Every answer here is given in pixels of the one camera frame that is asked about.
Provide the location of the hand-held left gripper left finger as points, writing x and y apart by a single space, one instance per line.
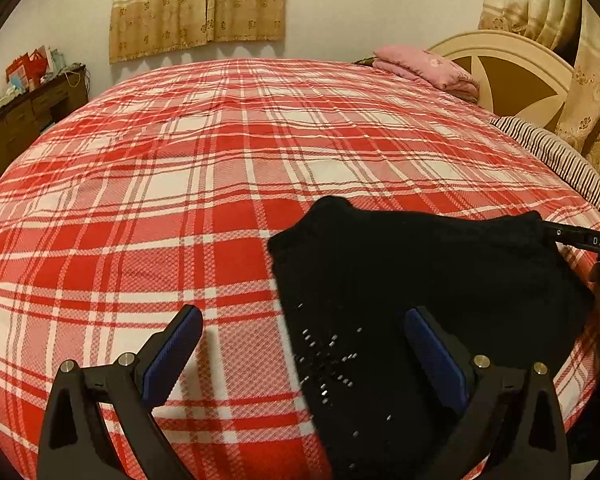
172 355

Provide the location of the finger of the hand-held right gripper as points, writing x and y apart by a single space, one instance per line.
562 236

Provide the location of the red paper bag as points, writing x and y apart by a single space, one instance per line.
27 70

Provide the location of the striped pillow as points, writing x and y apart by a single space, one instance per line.
555 155

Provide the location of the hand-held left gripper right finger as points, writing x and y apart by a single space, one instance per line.
432 355

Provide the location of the pale paper bag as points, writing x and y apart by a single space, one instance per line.
56 59

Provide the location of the long beige patterned curtain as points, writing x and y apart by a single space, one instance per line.
590 85

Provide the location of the red plaid bed sheet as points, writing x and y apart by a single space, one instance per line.
155 200

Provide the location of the brown wooden dresser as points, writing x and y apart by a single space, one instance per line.
15 125

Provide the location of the pink folded pillow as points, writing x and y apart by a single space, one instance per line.
420 67

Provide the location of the cream wooden headboard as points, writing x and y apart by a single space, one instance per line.
505 45

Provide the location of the short beige window curtain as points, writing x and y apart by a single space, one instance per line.
195 10

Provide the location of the black pants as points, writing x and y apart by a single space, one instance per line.
405 260

